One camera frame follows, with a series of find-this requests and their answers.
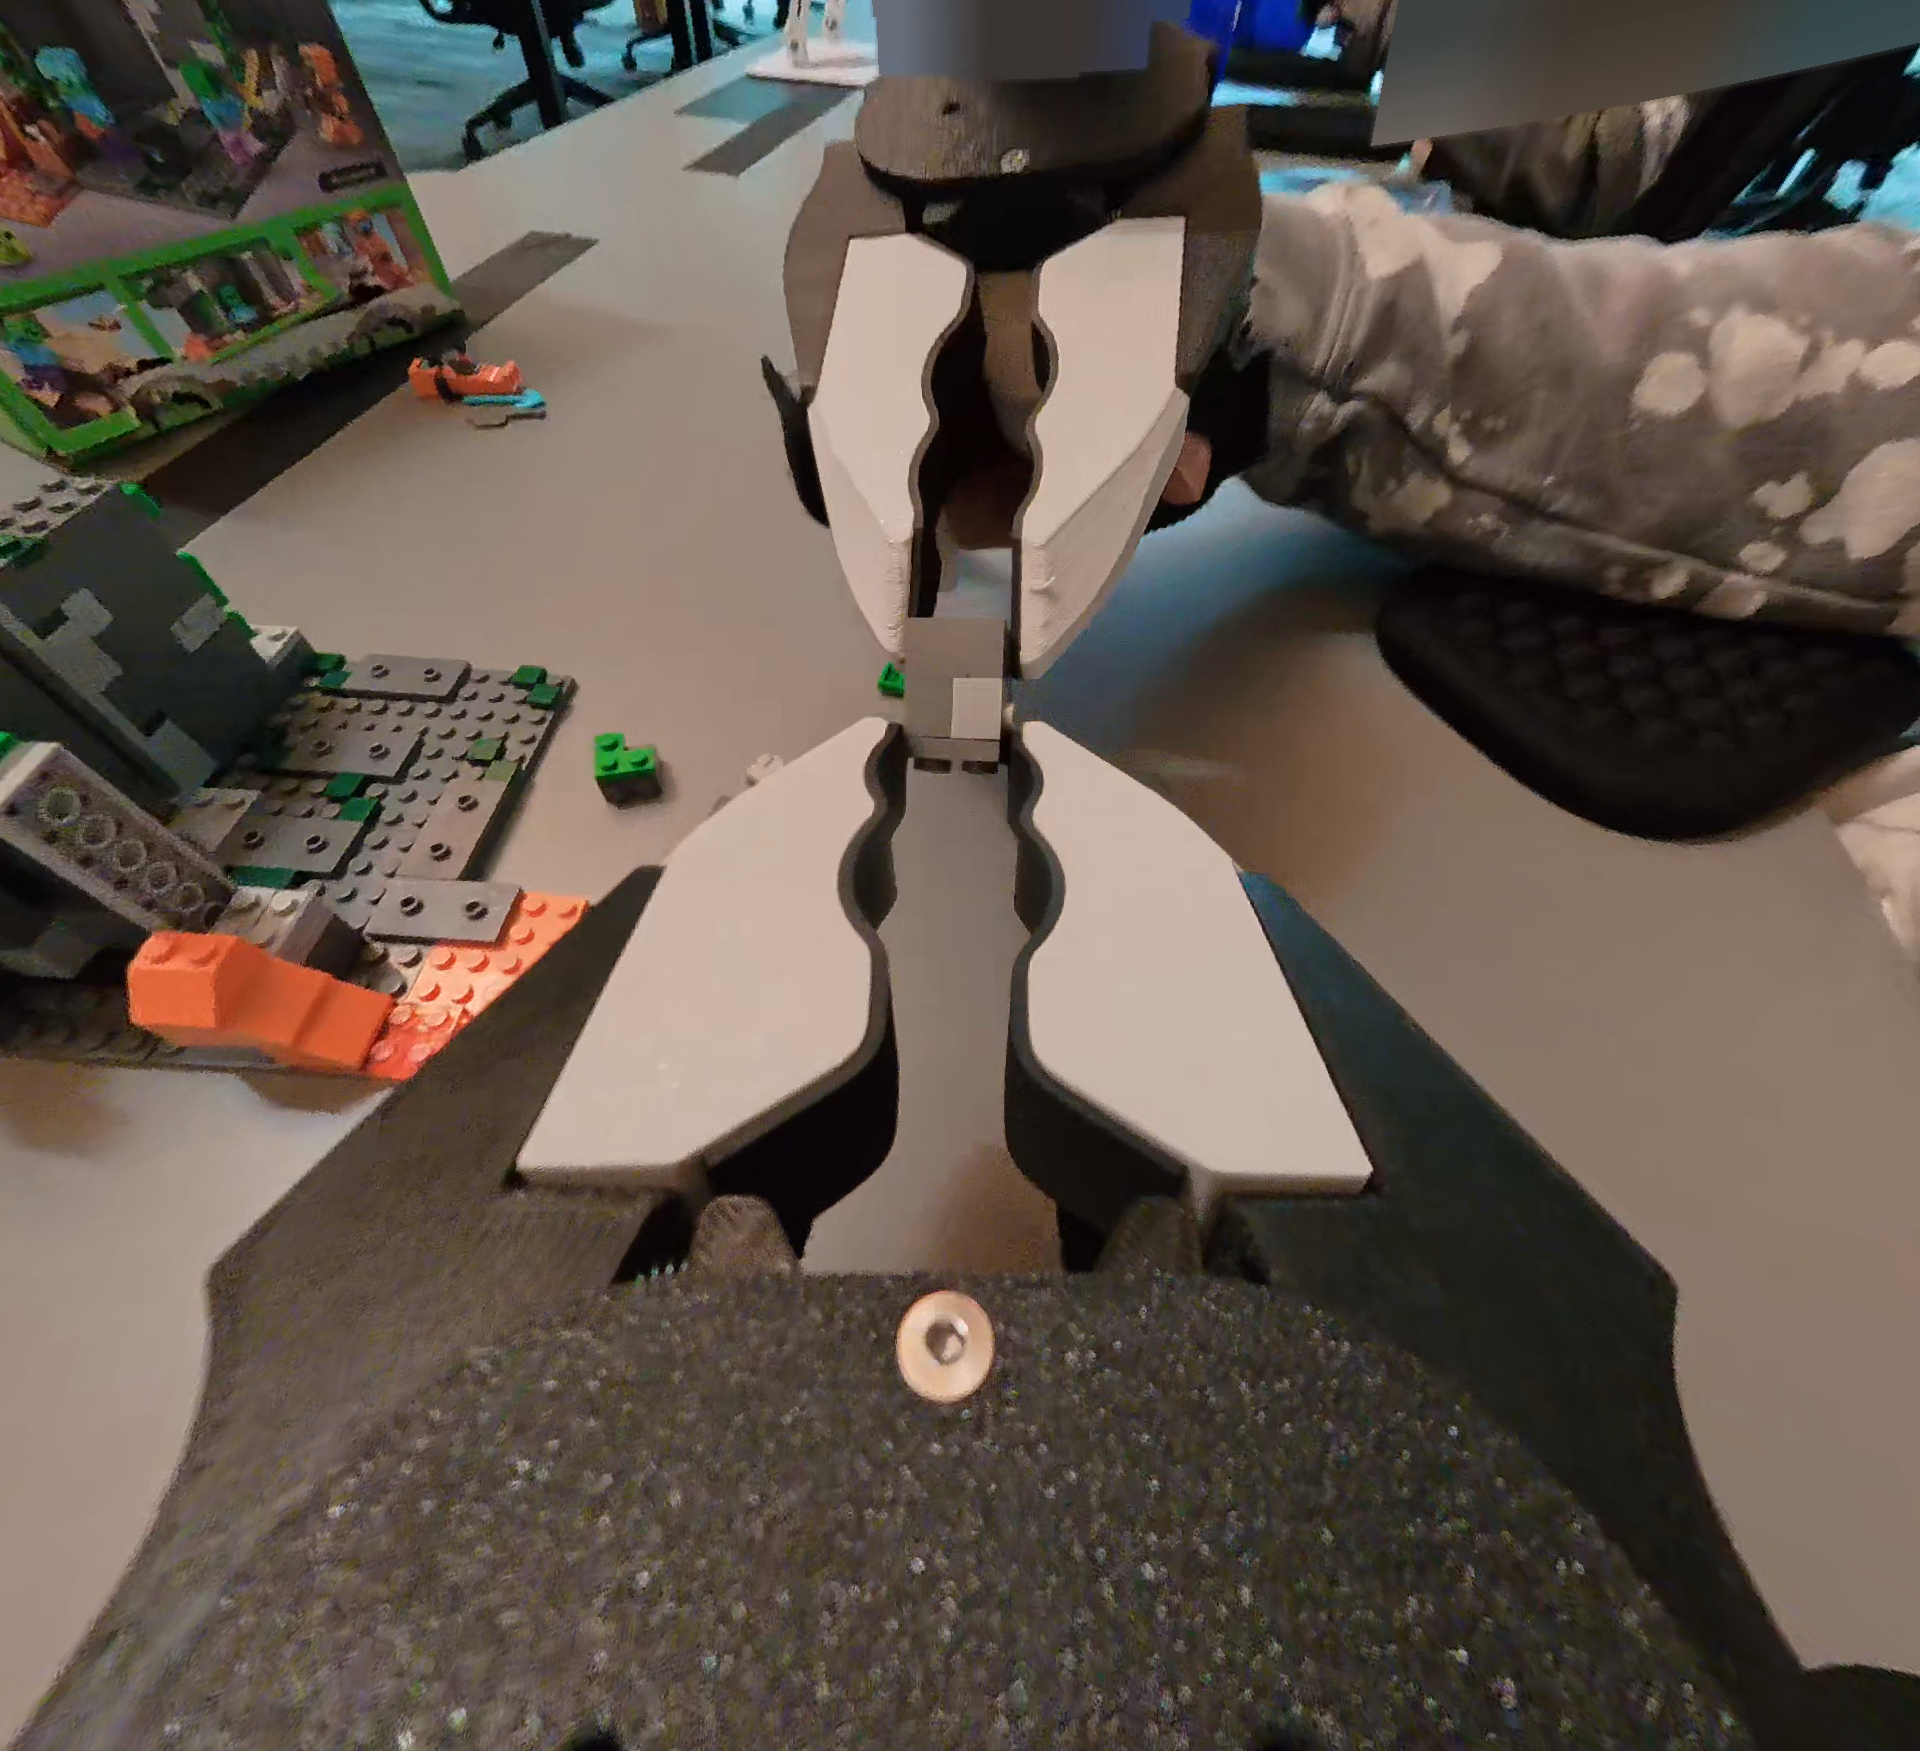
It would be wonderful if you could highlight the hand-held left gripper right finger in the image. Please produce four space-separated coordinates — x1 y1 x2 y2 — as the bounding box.
1002 723 1376 1265

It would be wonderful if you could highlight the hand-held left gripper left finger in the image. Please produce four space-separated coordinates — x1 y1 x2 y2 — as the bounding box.
515 715 902 1261

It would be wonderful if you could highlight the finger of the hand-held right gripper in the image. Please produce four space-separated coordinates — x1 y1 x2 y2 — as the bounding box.
807 233 981 655
1016 215 1198 675

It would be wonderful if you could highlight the grey green lego brick stack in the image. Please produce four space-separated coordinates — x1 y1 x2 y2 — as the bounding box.
883 617 1010 777

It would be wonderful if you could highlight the grey green lego building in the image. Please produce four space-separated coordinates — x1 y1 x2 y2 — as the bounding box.
0 475 595 1081

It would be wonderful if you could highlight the person's right forearm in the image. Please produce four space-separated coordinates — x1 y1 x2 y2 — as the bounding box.
1244 93 1920 643

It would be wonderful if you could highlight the green lego box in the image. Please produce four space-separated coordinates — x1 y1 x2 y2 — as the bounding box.
0 0 465 459

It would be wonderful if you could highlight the black chair armrest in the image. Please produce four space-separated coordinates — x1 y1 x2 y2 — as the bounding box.
1373 565 1920 841

